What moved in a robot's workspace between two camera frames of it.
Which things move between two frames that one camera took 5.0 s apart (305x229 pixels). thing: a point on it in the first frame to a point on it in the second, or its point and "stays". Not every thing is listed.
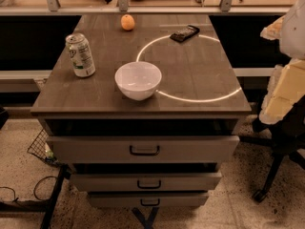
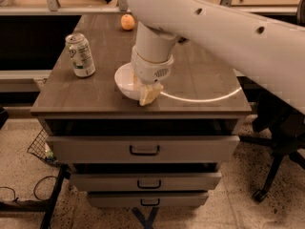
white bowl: [138, 80] stays
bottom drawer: [149, 199] stays
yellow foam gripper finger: [273, 31] to [149, 93]
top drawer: [143, 149] stays
